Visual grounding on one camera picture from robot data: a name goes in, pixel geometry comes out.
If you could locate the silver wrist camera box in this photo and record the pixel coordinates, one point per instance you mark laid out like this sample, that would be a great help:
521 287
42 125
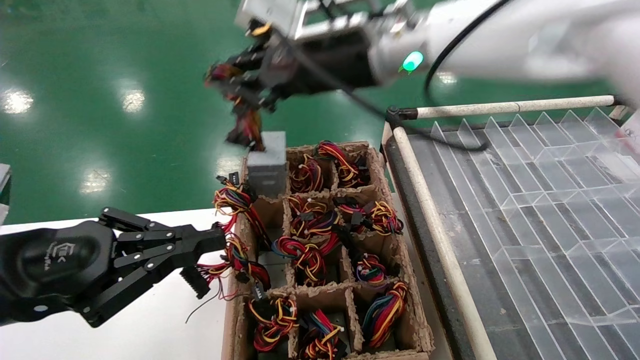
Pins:
270 15

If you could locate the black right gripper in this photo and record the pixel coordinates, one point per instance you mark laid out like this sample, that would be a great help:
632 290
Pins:
325 62

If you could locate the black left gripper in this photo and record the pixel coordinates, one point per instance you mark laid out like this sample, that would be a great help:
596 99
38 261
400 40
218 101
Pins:
55 265

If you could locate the brown cardboard divider box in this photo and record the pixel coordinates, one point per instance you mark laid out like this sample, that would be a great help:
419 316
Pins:
320 295

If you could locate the clear acrylic divider tray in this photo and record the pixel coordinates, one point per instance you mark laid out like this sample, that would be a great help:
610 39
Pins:
525 200

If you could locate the long white cart rail tube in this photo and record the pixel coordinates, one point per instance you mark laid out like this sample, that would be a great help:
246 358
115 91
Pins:
500 107
415 165

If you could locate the black tube corner joint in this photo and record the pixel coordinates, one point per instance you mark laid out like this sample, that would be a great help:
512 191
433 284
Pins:
631 101
395 114

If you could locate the clear bag with red print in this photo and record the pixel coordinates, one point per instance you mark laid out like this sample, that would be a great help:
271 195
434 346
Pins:
634 131

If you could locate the grey metal object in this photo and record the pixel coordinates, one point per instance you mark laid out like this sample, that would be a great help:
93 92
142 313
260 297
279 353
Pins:
4 180

